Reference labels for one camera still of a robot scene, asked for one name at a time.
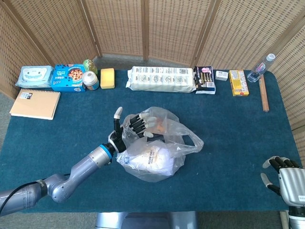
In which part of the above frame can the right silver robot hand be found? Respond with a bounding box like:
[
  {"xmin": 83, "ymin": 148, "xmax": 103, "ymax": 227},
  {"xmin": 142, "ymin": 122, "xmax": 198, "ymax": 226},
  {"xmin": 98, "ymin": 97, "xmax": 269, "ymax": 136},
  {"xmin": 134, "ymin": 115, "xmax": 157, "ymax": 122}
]
[{"xmin": 260, "ymin": 156, "xmax": 305, "ymax": 207}]

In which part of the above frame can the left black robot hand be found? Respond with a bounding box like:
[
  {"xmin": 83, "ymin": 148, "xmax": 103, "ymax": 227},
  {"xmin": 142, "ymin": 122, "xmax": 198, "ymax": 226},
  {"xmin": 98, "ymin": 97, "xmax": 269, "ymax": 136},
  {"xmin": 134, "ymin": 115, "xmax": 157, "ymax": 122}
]
[{"xmin": 107, "ymin": 106, "xmax": 165, "ymax": 153}]

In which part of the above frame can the clear plastic shopping bag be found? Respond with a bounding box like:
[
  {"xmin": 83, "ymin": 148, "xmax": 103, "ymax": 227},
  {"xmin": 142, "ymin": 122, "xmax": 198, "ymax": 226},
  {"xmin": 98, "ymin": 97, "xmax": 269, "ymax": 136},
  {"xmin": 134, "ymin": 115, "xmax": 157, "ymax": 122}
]
[{"xmin": 116, "ymin": 106, "xmax": 205, "ymax": 183}]

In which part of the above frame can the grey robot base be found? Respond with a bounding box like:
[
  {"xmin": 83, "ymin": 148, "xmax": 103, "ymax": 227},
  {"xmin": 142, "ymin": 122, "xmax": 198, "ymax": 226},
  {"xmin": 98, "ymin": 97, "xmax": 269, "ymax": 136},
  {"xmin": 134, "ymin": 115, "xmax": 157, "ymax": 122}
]
[{"xmin": 94, "ymin": 211, "xmax": 199, "ymax": 229}]

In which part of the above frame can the white bagged package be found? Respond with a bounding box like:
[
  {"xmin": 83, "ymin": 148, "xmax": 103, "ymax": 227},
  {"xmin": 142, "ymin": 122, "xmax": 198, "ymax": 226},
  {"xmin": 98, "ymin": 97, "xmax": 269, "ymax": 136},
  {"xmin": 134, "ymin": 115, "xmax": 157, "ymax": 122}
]
[{"xmin": 118, "ymin": 140, "xmax": 182, "ymax": 177}]

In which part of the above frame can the orange snack packet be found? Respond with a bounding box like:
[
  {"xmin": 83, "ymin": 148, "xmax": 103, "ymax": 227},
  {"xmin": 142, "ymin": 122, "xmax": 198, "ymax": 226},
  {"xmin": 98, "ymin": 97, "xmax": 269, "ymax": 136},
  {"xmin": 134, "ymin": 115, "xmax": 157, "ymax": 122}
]
[{"xmin": 152, "ymin": 116, "xmax": 168, "ymax": 134}]

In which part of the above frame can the yellow sponge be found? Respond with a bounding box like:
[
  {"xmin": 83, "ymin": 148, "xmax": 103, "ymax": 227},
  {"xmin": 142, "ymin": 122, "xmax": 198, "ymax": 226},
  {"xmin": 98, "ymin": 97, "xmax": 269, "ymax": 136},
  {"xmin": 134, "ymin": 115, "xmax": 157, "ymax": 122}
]
[{"xmin": 100, "ymin": 68, "xmax": 116, "ymax": 90}]

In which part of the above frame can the white lidded snack jar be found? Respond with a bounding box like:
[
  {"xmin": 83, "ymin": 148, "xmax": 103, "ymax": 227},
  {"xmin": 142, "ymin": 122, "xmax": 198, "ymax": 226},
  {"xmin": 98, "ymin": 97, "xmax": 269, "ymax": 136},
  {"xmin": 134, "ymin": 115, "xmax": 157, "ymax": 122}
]
[{"xmin": 81, "ymin": 71, "xmax": 100, "ymax": 91}]

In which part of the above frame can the white long snack package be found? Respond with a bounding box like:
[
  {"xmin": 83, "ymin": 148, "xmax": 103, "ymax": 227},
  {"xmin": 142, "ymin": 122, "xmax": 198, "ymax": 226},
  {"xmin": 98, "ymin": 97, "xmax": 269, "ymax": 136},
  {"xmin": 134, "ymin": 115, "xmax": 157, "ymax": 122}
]
[{"xmin": 125, "ymin": 66, "xmax": 197, "ymax": 94}]

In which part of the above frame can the green bottle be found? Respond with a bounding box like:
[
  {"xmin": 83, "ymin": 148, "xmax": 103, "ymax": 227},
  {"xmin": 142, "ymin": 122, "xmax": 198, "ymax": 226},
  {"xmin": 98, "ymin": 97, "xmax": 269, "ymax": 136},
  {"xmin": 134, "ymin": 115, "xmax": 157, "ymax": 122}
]
[{"xmin": 82, "ymin": 59, "xmax": 99, "ymax": 76}]

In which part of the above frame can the blue cookie box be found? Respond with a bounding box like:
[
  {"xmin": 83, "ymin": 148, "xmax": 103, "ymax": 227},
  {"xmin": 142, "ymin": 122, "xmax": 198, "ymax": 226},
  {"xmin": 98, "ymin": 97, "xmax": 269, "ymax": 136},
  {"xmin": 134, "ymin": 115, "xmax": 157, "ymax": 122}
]
[{"xmin": 51, "ymin": 63, "xmax": 87, "ymax": 93}]

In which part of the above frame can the brown spiral notebook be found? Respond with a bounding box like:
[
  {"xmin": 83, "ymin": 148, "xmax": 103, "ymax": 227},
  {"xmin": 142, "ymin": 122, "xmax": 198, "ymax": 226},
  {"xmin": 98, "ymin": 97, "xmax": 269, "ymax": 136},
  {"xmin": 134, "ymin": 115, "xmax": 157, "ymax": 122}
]
[{"xmin": 9, "ymin": 88, "xmax": 61, "ymax": 121}]

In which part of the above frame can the wooden stick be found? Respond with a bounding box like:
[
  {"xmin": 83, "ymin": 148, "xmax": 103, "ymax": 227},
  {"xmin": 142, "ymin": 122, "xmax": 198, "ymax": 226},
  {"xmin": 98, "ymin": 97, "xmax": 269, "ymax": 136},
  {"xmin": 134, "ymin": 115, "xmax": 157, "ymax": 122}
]
[{"xmin": 258, "ymin": 75, "xmax": 270, "ymax": 112}]

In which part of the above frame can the black snack packet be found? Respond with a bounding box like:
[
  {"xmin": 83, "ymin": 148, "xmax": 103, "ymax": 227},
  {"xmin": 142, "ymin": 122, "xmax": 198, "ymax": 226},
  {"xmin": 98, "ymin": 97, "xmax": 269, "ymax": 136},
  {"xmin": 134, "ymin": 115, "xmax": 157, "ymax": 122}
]
[{"xmin": 193, "ymin": 66, "xmax": 216, "ymax": 95}]

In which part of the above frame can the light blue wet wipes pack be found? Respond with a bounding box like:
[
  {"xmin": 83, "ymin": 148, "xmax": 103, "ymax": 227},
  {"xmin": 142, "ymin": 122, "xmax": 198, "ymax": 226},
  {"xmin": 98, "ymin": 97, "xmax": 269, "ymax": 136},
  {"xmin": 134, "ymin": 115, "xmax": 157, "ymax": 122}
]
[{"xmin": 15, "ymin": 65, "xmax": 54, "ymax": 88}]

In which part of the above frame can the yellow box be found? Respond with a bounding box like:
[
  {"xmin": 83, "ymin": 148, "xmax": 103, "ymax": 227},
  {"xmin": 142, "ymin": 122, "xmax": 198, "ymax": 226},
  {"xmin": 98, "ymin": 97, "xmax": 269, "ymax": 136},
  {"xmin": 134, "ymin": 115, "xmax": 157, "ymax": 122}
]
[{"xmin": 228, "ymin": 69, "xmax": 250, "ymax": 97}]

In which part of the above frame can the wicker folding screen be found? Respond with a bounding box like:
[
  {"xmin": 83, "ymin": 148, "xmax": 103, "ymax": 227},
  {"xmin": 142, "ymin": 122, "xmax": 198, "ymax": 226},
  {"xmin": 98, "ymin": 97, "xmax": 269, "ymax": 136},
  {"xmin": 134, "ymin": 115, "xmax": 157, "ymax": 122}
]
[{"xmin": 0, "ymin": 0, "xmax": 305, "ymax": 167}]

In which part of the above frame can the clear water bottle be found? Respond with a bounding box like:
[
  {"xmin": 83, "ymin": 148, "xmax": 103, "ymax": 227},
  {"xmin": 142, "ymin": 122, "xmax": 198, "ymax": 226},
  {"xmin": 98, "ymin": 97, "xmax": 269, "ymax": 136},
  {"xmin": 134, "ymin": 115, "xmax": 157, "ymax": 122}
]
[{"xmin": 247, "ymin": 53, "xmax": 276, "ymax": 83}]

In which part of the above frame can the small white box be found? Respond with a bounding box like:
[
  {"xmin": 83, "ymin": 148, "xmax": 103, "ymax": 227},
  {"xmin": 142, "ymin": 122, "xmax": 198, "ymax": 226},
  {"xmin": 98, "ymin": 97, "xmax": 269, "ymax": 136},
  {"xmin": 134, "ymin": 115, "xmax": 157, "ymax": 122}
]
[{"xmin": 215, "ymin": 70, "xmax": 229, "ymax": 82}]

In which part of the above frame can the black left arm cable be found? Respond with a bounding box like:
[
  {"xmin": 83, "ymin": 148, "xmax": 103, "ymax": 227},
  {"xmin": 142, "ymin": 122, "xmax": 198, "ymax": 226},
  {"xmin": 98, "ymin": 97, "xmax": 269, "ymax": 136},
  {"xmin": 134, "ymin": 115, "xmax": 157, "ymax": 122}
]
[{"xmin": 0, "ymin": 180, "xmax": 45, "ymax": 203}]

